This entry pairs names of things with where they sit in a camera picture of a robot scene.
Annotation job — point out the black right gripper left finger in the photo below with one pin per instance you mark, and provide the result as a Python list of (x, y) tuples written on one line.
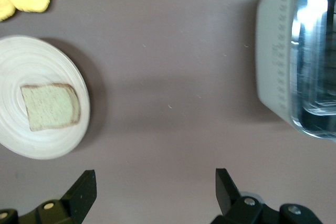
[(76, 203)]

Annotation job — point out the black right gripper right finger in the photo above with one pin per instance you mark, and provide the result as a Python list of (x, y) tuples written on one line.
[(236, 208)]

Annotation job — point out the brown bread slice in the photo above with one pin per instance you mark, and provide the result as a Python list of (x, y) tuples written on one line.
[(50, 107)]

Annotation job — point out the round wooden plate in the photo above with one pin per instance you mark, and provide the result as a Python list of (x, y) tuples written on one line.
[(47, 61)]

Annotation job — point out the chrome and cream toaster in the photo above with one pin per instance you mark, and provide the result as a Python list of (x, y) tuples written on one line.
[(278, 64)]

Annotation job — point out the brown table cover sheet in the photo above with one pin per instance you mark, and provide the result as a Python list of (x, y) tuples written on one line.
[(170, 77)]

